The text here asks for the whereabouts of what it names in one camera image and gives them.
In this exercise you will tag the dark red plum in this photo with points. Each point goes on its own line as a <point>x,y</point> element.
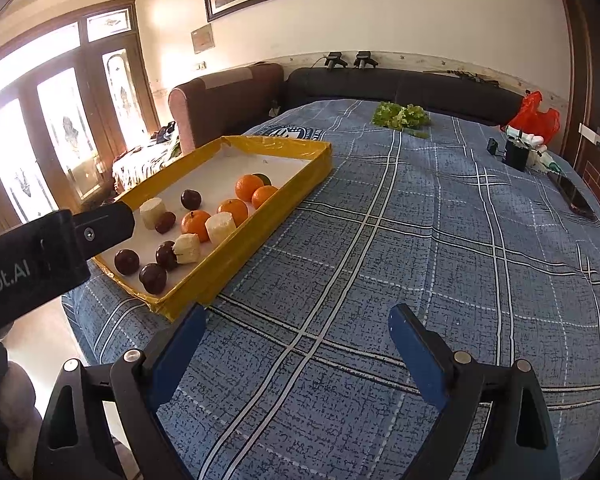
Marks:
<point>127,261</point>
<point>165,222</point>
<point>167,256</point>
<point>153,278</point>
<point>191,199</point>

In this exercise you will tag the black smartphone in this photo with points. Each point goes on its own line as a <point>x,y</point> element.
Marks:
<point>575,196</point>

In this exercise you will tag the white peeled fruit piece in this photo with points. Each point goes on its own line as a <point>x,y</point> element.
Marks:
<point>221,228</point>
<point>187,249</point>
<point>151,212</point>

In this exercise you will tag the red plastic bag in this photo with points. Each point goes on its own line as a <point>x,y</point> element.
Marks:
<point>532,116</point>

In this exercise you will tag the yellow cardboard tray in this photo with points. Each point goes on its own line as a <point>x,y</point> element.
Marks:
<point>280,165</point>

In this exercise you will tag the green lettuce bunch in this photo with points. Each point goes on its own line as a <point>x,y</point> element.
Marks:
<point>400,116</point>

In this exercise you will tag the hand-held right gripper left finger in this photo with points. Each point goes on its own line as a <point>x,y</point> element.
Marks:
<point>180,352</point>

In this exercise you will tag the wooden glazed door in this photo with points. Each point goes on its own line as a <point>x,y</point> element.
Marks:
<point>55,125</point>

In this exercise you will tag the small wall plaque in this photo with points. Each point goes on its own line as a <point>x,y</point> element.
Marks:
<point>203,39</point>

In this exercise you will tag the person's left hand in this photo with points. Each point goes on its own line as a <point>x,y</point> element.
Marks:
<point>19,410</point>

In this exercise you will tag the side table with patterned cloth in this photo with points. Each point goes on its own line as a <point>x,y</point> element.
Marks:
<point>140,165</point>

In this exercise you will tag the brown armchair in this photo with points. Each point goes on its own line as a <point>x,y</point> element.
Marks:
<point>220,105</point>

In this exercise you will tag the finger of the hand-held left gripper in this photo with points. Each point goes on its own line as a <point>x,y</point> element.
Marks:
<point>107,230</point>

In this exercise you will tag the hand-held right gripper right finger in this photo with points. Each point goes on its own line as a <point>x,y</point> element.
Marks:
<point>420,357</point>

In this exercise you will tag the black sofa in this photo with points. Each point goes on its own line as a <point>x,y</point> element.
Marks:
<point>405,90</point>

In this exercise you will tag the blue plaid blanket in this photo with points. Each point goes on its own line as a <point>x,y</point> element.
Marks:
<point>380,260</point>

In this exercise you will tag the black device on headboard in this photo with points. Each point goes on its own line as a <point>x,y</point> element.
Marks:
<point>334,59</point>
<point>365,59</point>

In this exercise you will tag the wooden wardrobe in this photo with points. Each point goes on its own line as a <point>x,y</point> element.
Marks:
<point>597,85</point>

